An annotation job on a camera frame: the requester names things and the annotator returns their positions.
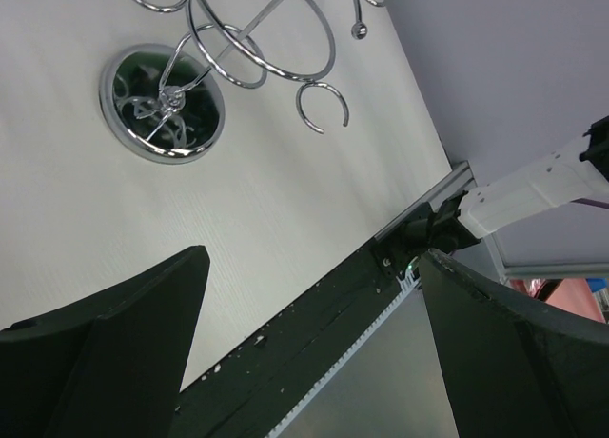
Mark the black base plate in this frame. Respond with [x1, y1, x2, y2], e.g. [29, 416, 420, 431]
[169, 242, 412, 437]

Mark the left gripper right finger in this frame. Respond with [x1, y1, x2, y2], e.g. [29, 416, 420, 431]
[419, 249, 608, 437]

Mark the white toothed cable duct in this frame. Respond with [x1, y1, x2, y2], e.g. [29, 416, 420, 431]
[268, 270, 422, 438]

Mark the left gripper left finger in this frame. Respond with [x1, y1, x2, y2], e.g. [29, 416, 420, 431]
[1, 246, 210, 437]

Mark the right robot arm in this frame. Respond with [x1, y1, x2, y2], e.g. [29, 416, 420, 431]
[373, 117, 608, 276]

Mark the chrome wine glass rack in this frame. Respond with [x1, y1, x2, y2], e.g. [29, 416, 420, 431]
[98, 0, 350, 165]

